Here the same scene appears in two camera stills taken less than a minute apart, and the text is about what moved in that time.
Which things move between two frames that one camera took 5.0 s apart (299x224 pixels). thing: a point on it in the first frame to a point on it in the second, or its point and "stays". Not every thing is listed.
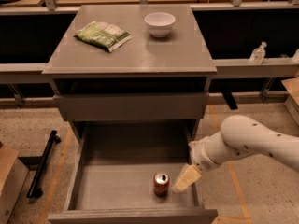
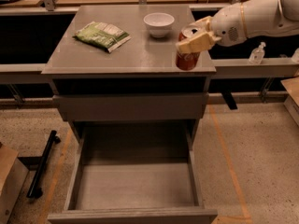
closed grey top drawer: [132, 106] stays
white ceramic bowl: [160, 23] stays
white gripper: [200, 154] to [226, 24]
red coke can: [161, 183] to [188, 62]
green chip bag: [106, 35] stays
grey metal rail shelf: [224, 69] stays
